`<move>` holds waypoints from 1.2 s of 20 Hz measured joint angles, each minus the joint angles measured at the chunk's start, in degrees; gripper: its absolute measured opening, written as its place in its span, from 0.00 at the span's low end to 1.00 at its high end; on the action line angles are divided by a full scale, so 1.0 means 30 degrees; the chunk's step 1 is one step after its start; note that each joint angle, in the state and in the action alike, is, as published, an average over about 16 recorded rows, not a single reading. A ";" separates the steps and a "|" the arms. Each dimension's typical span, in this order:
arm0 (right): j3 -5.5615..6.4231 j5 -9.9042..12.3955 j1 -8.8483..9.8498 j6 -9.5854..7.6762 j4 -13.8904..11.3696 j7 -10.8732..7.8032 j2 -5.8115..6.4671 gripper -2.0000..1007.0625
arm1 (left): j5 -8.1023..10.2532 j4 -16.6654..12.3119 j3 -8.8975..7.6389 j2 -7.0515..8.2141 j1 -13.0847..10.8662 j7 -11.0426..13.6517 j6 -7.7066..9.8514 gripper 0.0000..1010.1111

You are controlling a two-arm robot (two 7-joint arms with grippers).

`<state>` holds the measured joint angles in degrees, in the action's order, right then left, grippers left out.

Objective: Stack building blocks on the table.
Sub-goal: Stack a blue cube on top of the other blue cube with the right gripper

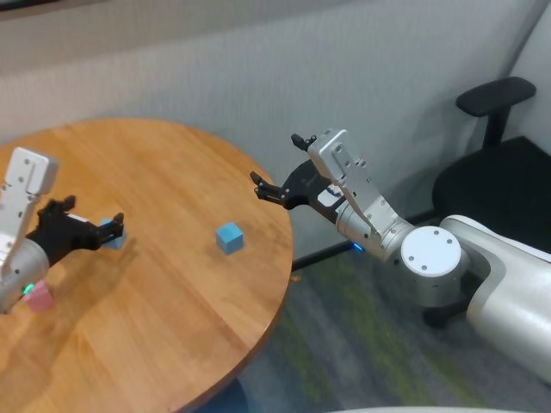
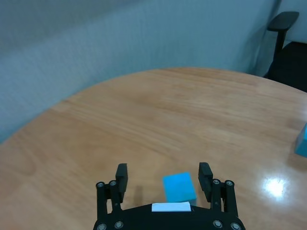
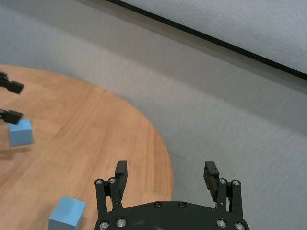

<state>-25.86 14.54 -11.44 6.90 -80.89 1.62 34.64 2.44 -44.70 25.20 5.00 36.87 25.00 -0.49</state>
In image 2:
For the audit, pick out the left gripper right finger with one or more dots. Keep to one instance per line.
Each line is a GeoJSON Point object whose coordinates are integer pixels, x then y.
{"type": "Point", "coordinates": [205, 179]}

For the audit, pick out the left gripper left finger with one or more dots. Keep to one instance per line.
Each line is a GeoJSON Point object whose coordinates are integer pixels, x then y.
{"type": "Point", "coordinates": [121, 182]}

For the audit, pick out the blue wooden cube block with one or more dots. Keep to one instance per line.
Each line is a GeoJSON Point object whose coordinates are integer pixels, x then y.
{"type": "Point", "coordinates": [178, 188]}
{"type": "Point", "coordinates": [302, 143]}

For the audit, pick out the black office chair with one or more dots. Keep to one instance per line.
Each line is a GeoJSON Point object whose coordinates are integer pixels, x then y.
{"type": "Point", "coordinates": [287, 64]}

